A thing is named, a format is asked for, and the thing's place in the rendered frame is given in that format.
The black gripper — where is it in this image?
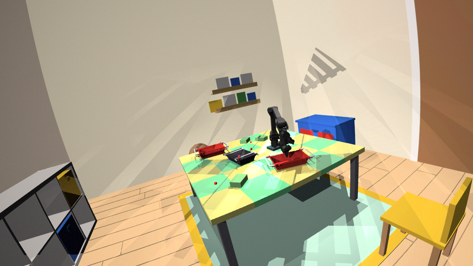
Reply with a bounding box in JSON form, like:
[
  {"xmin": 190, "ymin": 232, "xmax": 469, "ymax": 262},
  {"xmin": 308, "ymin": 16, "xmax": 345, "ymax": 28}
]
[{"xmin": 278, "ymin": 137, "xmax": 292, "ymax": 157}]

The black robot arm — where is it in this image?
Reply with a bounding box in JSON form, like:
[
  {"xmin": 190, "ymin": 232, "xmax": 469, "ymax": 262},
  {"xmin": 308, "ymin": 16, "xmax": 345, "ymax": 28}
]
[{"xmin": 267, "ymin": 106, "xmax": 294, "ymax": 147}]

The green rectangular block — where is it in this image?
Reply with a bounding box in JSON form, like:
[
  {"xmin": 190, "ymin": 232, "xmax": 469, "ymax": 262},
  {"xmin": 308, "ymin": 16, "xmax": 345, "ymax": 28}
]
[
  {"xmin": 229, "ymin": 174, "xmax": 248, "ymax": 188},
  {"xmin": 240, "ymin": 137, "xmax": 250, "ymax": 144},
  {"xmin": 255, "ymin": 136, "xmax": 268, "ymax": 141}
]

